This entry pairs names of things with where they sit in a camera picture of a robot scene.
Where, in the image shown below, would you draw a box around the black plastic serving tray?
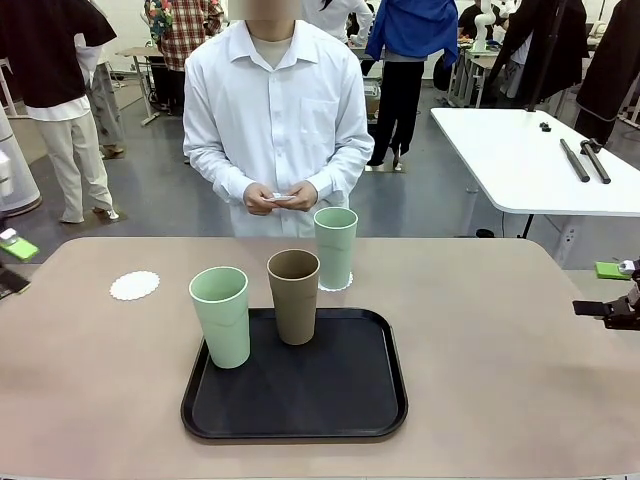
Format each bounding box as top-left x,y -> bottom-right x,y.
180,307 -> 410,441

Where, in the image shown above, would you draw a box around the person's left hand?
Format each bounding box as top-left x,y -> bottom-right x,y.
287,180 -> 319,211

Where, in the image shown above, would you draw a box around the background person in white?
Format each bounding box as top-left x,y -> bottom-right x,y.
317,0 -> 374,46

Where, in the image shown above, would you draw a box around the person's right hand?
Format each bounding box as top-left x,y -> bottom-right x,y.
243,182 -> 281,216

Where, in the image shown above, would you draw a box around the black hanging coat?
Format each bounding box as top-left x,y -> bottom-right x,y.
574,0 -> 640,146

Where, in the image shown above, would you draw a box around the brown plastic cup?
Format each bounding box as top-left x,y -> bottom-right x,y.
266,248 -> 321,346

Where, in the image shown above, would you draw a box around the wooden background desk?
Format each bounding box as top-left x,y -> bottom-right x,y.
115,45 -> 166,126

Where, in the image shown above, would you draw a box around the person in plaid shirt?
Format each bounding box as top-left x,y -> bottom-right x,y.
144,0 -> 225,119

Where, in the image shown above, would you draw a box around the person in blue jacket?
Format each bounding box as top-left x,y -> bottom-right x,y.
364,0 -> 460,169

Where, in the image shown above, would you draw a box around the grey background desks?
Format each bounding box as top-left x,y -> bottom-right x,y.
449,42 -> 506,109

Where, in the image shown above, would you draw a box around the person in grey trousers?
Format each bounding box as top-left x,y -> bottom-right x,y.
74,32 -> 126,159

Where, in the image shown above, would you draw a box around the person in black clothes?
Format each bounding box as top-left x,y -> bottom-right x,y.
487,0 -> 591,109

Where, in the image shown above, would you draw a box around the person in black top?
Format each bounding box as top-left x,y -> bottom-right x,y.
0,0 -> 119,224

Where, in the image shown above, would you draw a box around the light green plastic cup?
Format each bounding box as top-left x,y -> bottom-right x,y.
313,207 -> 359,290
188,265 -> 251,370

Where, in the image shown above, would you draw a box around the person's left forearm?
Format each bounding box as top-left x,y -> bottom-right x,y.
309,139 -> 375,199

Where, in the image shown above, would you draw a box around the white folding table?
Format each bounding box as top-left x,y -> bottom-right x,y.
429,106 -> 640,239

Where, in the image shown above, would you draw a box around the person's right forearm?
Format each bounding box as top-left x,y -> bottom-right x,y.
183,144 -> 256,204

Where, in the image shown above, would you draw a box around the person in white shirt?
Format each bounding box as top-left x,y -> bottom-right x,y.
182,0 -> 376,239

